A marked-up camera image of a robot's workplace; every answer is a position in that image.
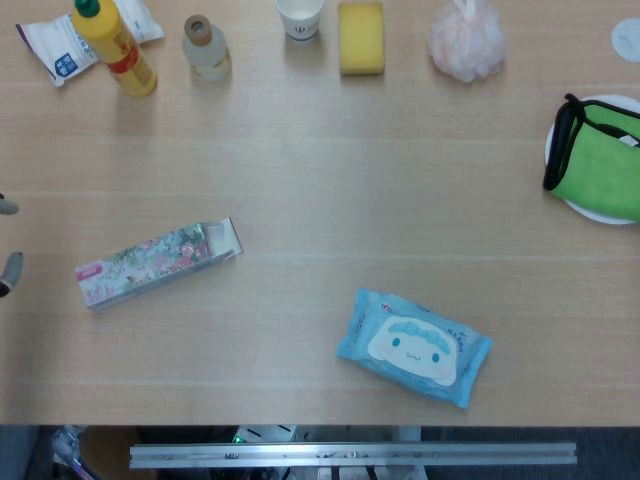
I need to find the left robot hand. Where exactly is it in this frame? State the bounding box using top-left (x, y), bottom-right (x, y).
top-left (0, 192), bottom-right (25, 299)

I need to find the floral long box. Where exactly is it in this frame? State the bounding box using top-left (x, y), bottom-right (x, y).
top-left (74, 216), bottom-right (245, 312)

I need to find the blue wet wipes pack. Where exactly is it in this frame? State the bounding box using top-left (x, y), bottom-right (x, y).
top-left (335, 287), bottom-right (494, 412)

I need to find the white tissue pack blue print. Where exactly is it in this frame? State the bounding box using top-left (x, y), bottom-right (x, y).
top-left (15, 12), bottom-right (100, 88)

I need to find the yellow bottle green cap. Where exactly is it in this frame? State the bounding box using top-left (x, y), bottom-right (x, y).
top-left (71, 0), bottom-right (159, 98)

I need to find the clear bottle wooden cap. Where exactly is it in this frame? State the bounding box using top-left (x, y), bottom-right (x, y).
top-left (181, 14), bottom-right (233, 83)

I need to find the white paper cup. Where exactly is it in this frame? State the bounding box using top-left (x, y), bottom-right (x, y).
top-left (274, 0), bottom-right (324, 43)

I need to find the yellow sponge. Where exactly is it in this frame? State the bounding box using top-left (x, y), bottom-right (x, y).
top-left (337, 1), bottom-right (386, 77)

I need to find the pink mesh bath ball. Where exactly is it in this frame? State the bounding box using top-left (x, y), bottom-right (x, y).
top-left (426, 0), bottom-right (506, 84)

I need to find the white plate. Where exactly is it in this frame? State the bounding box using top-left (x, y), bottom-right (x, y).
top-left (544, 93), bottom-right (640, 226)

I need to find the green cloth black trim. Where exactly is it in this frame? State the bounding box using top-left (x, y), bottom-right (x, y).
top-left (542, 93), bottom-right (640, 223)

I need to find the aluminium rail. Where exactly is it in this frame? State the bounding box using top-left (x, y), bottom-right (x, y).
top-left (128, 441), bottom-right (578, 470)

